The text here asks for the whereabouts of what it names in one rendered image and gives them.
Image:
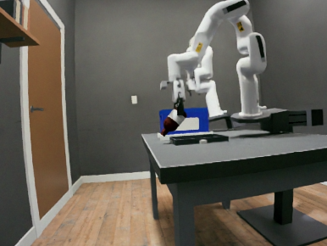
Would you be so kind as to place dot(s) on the blue box with white label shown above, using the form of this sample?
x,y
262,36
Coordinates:
x,y
196,121

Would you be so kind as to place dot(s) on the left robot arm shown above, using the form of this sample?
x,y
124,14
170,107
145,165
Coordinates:
x,y
253,44

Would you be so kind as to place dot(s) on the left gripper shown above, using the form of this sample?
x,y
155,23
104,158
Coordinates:
x,y
178,92

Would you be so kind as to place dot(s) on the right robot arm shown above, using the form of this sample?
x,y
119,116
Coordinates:
x,y
205,71

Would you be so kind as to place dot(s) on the dark brown bottle with white label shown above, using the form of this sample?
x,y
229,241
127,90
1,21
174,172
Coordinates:
x,y
172,122

